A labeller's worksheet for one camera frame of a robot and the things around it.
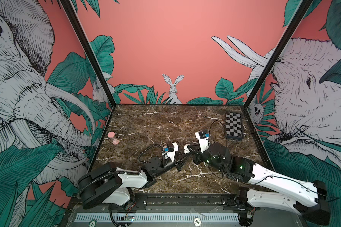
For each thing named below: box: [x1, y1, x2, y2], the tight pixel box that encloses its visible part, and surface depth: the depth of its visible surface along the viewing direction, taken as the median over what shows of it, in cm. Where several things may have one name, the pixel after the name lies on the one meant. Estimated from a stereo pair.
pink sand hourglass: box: [107, 131, 120, 146], surface depth 98 cm
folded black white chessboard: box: [224, 112, 244, 142], surface depth 106 cm
